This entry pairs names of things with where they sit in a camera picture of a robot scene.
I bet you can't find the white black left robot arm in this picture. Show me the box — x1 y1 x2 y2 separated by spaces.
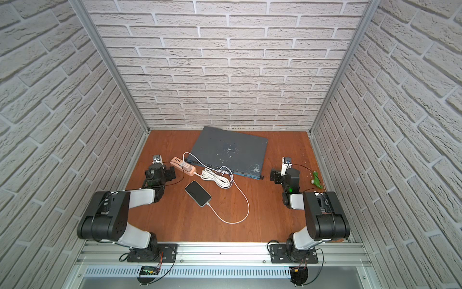
77 163 176 249

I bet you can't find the white power strip cord bundle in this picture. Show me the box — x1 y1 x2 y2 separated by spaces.
194 167 233 189

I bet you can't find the black smartphone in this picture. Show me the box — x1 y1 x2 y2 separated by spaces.
185 181 211 207

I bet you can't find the aluminium corner post right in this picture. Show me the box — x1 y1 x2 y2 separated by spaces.
309 0 381 137

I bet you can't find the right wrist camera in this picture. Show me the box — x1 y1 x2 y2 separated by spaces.
281 157 292 176

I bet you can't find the aluminium corner post left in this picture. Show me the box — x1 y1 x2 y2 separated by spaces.
69 0 150 134

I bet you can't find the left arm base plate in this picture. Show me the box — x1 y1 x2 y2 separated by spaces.
126 243 178 263

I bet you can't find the left small circuit board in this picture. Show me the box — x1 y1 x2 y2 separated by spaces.
140 266 160 276

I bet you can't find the aluminium front rail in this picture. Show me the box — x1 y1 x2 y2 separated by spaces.
72 242 372 278

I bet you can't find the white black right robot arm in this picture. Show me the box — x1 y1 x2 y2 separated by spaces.
270 167 351 255

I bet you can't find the pink power strip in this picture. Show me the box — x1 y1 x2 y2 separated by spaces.
170 157 196 177

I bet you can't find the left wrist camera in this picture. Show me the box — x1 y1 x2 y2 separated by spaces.
152 154 163 164

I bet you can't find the green screwdriver handle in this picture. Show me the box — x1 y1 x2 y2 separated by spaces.
311 171 323 190

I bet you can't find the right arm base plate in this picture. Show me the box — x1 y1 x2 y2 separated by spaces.
267 242 319 265

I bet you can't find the aluminium corner post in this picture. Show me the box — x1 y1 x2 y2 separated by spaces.
309 0 381 137
69 0 150 134

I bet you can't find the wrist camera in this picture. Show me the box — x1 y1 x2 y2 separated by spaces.
152 154 163 164
281 157 292 176

